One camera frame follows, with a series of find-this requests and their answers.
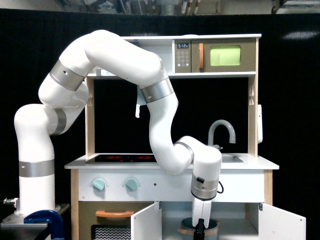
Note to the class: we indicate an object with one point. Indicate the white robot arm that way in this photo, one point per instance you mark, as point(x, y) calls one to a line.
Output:
point(64, 94)

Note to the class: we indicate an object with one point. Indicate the toy microwave with green window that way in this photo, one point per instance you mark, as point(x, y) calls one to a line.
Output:
point(220, 55)

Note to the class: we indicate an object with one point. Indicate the left white cabinet door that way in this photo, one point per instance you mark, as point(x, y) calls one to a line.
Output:
point(146, 224)

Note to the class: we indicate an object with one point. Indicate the right teal knob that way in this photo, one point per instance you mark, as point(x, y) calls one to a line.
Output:
point(131, 184)

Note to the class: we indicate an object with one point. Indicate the white cabinet door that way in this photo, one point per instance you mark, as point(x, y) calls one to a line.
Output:
point(146, 224)
point(278, 224)

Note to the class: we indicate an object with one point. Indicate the toy cleaver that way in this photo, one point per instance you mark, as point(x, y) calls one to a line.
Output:
point(140, 101)

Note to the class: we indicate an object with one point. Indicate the teal knob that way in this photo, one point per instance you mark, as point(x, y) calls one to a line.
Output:
point(131, 184)
point(98, 184)

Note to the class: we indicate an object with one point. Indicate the left teal knob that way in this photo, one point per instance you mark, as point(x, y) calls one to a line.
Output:
point(98, 184)

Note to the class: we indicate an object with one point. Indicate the teal bowl with wooden rim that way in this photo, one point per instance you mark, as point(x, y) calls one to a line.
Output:
point(187, 230)

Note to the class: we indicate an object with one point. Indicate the white side holder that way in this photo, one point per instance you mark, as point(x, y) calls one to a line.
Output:
point(259, 125)

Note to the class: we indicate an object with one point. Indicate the right white cabinet door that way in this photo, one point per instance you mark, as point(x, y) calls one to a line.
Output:
point(278, 224)

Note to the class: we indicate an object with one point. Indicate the white wooden toy kitchen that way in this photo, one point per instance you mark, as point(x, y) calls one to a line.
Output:
point(243, 185)

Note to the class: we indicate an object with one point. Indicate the orange oven handle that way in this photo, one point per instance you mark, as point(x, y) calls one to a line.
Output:
point(104, 214)

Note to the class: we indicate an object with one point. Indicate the blue clamp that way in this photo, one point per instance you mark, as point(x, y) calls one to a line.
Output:
point(50, 217)

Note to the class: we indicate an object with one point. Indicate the grey toy sink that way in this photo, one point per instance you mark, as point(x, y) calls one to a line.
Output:
point(230, 159)

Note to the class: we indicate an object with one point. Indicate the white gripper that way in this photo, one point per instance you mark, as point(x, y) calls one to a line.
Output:
point(201, 211)

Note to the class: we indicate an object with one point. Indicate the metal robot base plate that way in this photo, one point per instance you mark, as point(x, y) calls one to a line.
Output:
point(13, 228)

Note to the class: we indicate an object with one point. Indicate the black toy stovetop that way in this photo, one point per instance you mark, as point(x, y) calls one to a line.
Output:
point(121, 158)

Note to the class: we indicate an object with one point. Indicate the orange microwave handle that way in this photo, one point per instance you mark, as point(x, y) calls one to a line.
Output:
point(201, 55)

